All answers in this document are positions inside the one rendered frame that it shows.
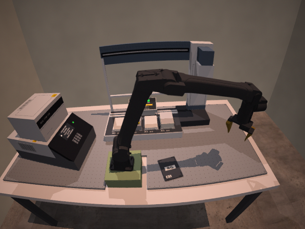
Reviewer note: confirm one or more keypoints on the white well plate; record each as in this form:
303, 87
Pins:
117, 124
150, 122

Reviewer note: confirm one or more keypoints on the white thermal cycler with black keypad panel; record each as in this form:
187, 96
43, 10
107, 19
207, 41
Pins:
47, 133

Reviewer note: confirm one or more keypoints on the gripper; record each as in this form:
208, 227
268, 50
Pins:
241, 120

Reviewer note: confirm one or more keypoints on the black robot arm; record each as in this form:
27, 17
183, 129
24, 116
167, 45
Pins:
172, 82

